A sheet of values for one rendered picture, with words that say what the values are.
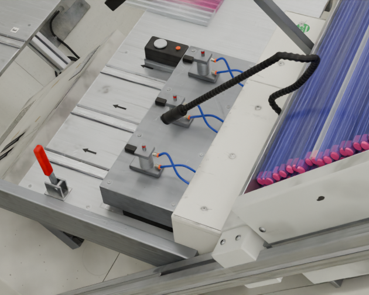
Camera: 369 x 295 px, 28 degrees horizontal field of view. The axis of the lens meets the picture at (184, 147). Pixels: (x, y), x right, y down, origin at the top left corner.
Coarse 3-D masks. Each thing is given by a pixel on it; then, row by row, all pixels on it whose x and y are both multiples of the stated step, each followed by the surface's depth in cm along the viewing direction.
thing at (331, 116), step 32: (352, 0) 113; (352, 32) 104; (320, 64) 105; (352, 64) 96; (320, 96) 97; (352, 96) 90; (288, 128) 98; (320, 128) 91; (352, 128) 84; (288, 160) 91; (320, 160) 85
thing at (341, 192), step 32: (320, 32) 112; (64, 64) 211; (352, 160) 77; (256, 192) 89; (288, 192) 83; (320, 192) 81; (352, 192) 78; (256, 224) 91; (288, 224) 88; (320, 224) 85
